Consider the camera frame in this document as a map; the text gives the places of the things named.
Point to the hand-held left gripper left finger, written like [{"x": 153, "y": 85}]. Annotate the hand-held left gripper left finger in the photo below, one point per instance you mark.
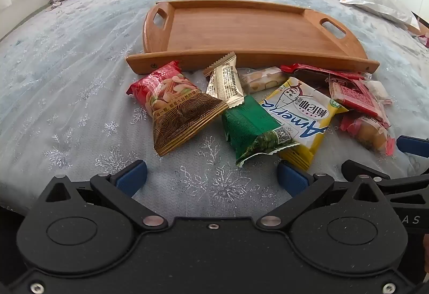
[{"x": 132, "y": 178}]

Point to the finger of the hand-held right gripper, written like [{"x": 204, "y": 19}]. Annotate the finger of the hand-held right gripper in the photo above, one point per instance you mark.
[
  {"x": 355, "y": 168},
  {"x": 414, "y": 145}
]

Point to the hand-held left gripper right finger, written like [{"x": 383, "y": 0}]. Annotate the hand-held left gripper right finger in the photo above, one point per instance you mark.
[{"x": 291, "y": 178}]

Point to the red clear bun packet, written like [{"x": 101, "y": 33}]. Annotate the red clear bun packet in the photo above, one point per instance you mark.
[{"x": 368, "y": 133}]

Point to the green snack packet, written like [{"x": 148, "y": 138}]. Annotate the green snack packet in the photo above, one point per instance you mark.
[{"x": 251, "y": 126}]

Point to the yellow snack packet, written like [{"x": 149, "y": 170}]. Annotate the yellow snack packet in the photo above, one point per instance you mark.
[{"x": 301, "y": 113}]

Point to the clear packet with white sweet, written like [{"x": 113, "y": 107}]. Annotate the clear packet with white sweet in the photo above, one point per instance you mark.
[{"x": 378, "y": 89}]

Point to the red wafer packet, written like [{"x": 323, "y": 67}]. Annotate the red wafer packet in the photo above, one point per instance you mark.
[{"x": 355, "y": 98}]

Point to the red and brown peanut packet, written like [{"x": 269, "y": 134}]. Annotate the red and brown peanut packet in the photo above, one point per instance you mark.
[{"x": 174, "y": 106}]

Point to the dark red chocolate bar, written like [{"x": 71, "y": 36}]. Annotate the dark red chocolate bar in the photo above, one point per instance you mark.
[{"x": 315, "y": 73}]

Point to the clear nougat packet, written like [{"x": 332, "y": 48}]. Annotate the clear nougat packet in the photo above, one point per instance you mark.
[{"x": 258, "y": 77}]

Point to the gold foil snack packet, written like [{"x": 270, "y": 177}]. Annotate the gold foil snack packet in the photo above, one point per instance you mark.
[{"x": 224, "y": 82}]

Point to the wooden serving tray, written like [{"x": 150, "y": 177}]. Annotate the wooden serving tray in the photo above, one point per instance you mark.
[{"x": 251, "y": 29}]

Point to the red snack wrapper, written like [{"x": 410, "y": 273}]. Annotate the red snack wrapper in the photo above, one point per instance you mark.
[{"x": 425, "y": 41}]

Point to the grey snowflake bedspread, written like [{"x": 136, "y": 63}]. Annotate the grey snowflake bedspread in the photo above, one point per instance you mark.
[{"x": 67, "y": 79}]

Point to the small beige trinket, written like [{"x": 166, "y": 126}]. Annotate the small beige trinket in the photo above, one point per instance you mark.
[{"x": 55, "y": 4}]

